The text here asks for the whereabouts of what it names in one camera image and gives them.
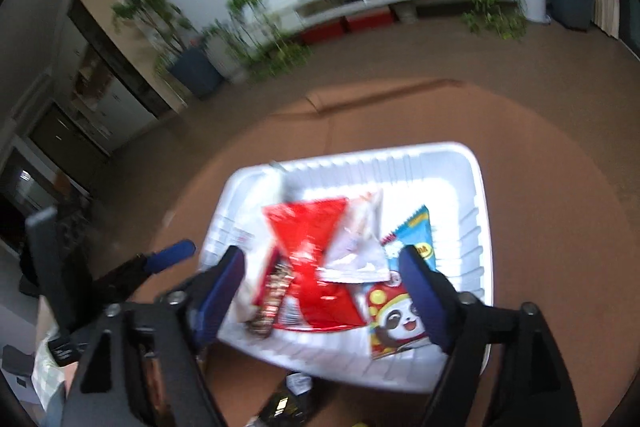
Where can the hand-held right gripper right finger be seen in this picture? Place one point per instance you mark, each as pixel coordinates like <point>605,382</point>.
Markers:
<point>425,302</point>

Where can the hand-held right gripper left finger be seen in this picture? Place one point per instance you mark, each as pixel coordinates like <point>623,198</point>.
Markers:
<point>220,292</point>

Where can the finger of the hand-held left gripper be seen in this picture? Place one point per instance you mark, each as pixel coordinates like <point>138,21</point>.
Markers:
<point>170,254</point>
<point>120,282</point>

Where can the light blue panda snack packet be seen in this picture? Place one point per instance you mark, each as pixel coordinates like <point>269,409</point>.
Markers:
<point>395,322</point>

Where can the small red patterned candy packet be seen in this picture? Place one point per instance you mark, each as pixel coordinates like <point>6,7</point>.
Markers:
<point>272,302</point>

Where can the white triangular snack packet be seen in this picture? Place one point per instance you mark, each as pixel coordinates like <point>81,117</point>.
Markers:
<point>357,247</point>

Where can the red snack bag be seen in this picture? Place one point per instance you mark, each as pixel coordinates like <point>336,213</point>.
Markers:
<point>310,247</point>

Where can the white plastic tray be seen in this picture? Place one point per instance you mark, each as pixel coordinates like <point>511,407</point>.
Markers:
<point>440,187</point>

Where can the black snack packet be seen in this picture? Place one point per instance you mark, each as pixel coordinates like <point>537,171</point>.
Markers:
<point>285,407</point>

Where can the light checked cloth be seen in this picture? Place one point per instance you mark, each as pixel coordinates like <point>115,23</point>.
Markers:
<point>47,372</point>

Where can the wood and white cabinet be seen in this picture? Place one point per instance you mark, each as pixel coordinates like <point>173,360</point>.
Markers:
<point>115,97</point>

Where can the thin-stem tree in blue pot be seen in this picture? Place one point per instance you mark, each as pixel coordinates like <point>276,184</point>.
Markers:
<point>197,72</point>

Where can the small plant in white pot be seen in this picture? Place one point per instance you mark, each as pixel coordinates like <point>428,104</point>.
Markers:
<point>225,62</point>

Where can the red storage box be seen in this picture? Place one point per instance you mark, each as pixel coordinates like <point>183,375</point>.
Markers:
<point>322,33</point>
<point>369,21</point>

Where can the small white pot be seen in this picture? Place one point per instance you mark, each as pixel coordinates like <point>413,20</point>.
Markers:
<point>406,13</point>

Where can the glass sliding door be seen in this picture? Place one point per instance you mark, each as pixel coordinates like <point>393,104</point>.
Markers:
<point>630,17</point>

